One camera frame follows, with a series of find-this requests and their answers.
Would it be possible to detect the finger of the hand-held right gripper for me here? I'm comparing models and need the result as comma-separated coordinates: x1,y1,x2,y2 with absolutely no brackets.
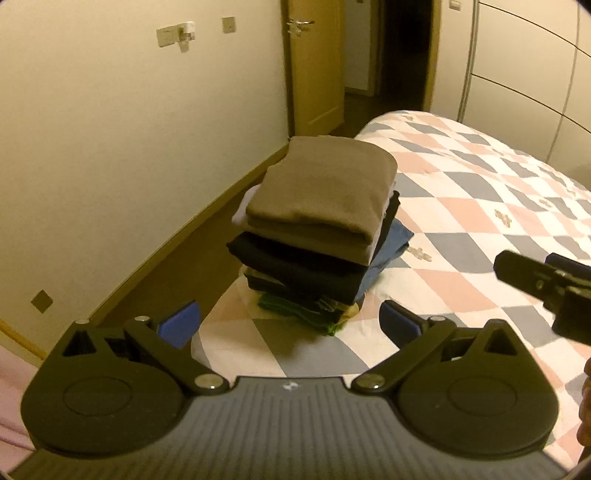
493,250,591,345
545,252,591,291

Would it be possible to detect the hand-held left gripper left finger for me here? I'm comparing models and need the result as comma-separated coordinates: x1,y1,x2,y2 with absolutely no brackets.
60,301,230,395

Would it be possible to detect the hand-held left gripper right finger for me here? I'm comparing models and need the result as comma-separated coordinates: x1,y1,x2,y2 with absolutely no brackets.
351,300,522,395

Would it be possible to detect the brown long-sleeve shirt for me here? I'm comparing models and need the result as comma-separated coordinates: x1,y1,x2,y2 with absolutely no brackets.
246,136,399,267

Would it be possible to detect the stack of folded clothes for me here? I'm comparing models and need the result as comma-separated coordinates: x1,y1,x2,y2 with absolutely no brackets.
226,185,415,337

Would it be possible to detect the person's right hand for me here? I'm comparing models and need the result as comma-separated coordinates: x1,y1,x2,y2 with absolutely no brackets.
576,359,591,457

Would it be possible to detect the checkered quilt bed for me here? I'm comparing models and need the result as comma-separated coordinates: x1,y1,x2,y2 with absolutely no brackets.
191,110,591,467

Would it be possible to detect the wooden baseboard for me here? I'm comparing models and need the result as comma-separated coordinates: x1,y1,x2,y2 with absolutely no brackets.
0,142,293,361

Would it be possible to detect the pink cloth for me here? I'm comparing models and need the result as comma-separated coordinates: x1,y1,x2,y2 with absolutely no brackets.
0,353,44,468

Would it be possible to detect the white wardrobe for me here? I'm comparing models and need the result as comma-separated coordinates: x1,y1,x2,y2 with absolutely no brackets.
457,0,591,185

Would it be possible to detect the wooden door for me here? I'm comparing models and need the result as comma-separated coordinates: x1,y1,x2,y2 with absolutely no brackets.
281,0,348,138

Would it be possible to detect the brown square wall outlet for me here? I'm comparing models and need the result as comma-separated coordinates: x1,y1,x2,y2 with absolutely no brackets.
30,289,54,314

